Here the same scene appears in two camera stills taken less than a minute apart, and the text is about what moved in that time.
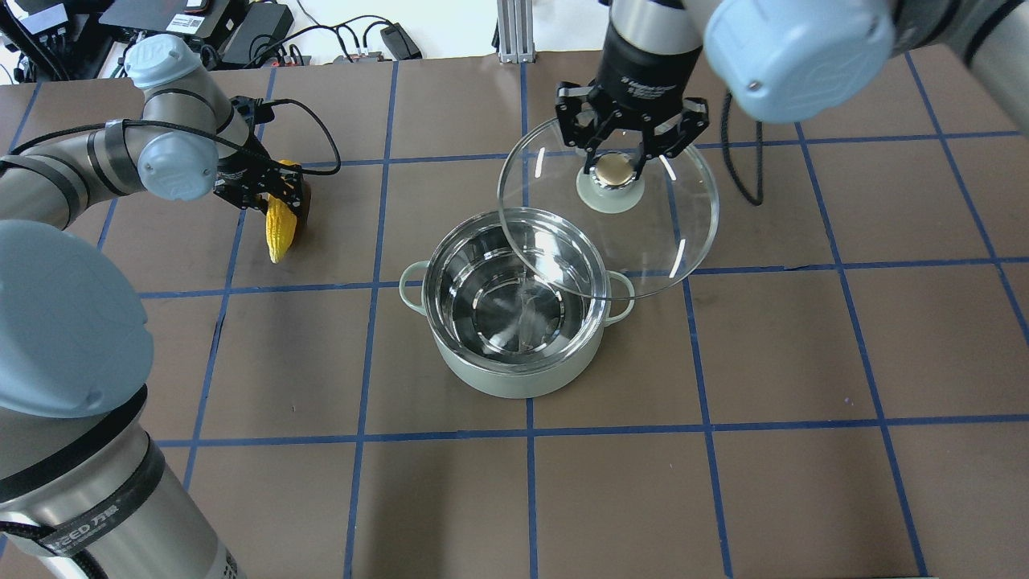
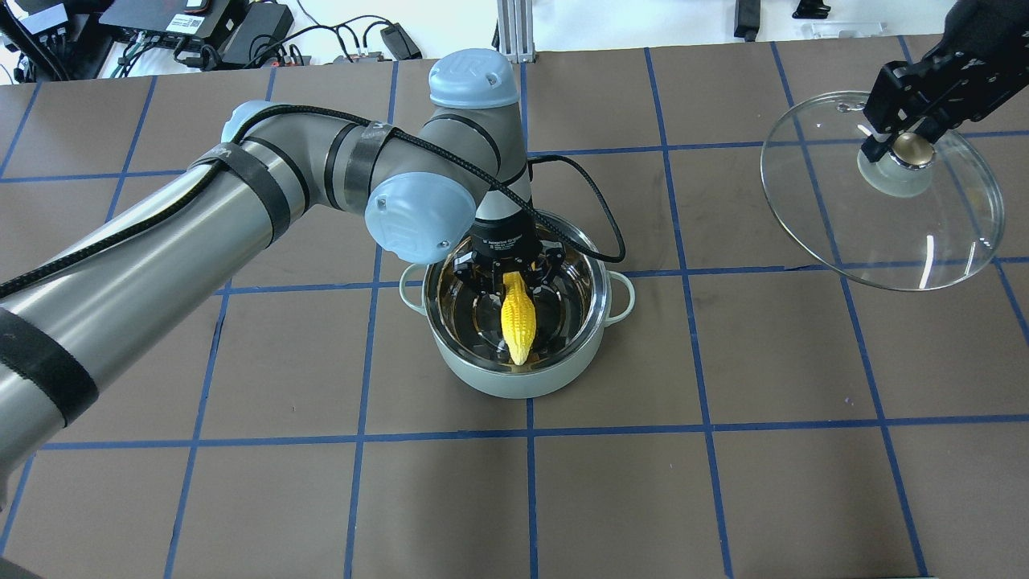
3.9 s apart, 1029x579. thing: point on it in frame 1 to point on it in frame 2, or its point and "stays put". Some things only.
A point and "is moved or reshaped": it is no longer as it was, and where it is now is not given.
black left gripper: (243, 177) to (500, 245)
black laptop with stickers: (188, 19) stays put
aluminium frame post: (514, 27) stays put
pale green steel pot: (517, 301) stays put
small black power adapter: (399, 43) stays put
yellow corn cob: (280, 223) is moved or reshaped
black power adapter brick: (259, 34) stays put
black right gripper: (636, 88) to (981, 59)
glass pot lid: (603, 236) to (920, 216)
